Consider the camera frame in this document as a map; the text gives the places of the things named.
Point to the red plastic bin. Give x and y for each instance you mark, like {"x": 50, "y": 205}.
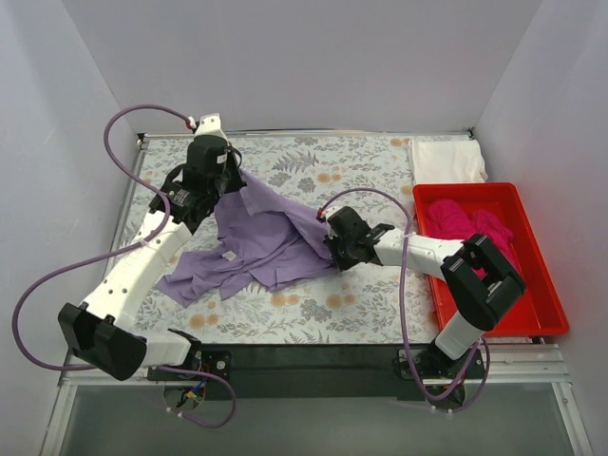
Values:
{"x": 539, "y": 311}

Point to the magenta t shirt in bin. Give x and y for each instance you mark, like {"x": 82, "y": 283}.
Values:
{"x": 447, "y": 219}

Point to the purple t shirt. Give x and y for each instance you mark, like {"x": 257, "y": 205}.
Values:
{"x": 263, "y": 237}

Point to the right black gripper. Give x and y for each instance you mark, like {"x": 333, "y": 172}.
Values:
{"x": 335, "y": 249}

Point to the aluminium frame rail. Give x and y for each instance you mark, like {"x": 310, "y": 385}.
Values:
{"x": 516, "y": 401}

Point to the white folded t shirt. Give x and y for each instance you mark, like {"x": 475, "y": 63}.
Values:
{"x": 447, "y": 162}

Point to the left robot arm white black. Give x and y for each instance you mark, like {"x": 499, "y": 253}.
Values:
{"x": 99, "y": 330}

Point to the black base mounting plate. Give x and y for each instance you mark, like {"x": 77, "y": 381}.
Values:
{"x": 313, "y": 371}

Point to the floral table mat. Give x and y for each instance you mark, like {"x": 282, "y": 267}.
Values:
{"x": 370, "y": 174}

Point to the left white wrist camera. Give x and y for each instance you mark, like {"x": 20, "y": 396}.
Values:
{"x": 209, "y": 125}

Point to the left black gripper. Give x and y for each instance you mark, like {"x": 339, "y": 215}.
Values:
{"x": 228, "y": 178}

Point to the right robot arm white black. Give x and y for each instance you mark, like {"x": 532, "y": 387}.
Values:
{"x": 482, "y": 282}

